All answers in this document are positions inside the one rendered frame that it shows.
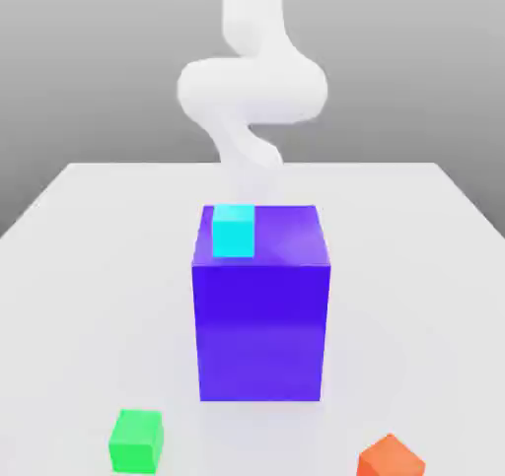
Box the small cyan cube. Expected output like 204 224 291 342
211 203 256 259

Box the small green cube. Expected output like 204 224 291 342
108 408 165 476

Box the small orange cube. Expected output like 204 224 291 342
357 433 427 476

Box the large purple box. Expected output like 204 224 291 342
190 204 331 403

